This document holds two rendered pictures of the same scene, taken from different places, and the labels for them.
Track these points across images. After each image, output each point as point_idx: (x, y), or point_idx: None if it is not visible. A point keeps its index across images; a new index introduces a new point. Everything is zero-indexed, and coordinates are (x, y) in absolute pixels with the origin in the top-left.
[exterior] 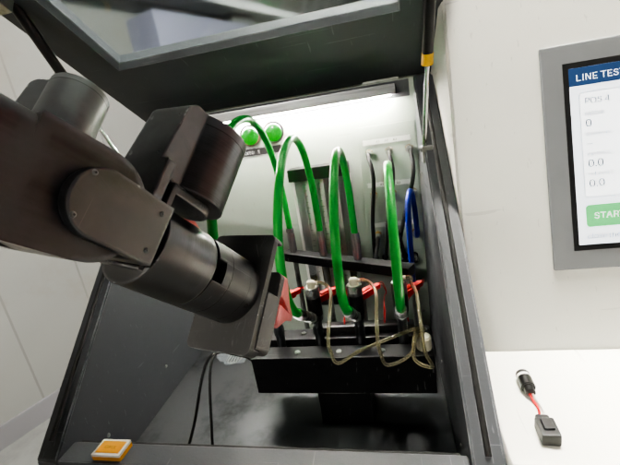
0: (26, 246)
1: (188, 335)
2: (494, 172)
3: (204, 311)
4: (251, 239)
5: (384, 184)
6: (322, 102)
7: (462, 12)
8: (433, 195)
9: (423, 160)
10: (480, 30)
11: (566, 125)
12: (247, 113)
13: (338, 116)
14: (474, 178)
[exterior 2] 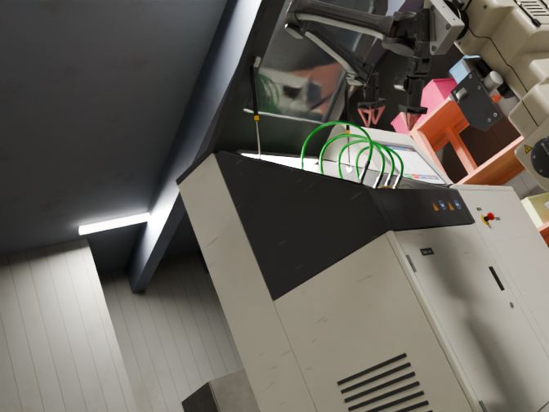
0: (430, 62)
1: (416, 108)
2: (380, 163)
3: (421, 98)
4: (405, 104)
5: (373, 145)
6: (297, 157)
7: (345, 127)
8: (368, 170)
9: (351, 169)
10: (352, 132)
11: (385, 155)
12: (272, 154)
13: (300, 167)
14: (377, 163)
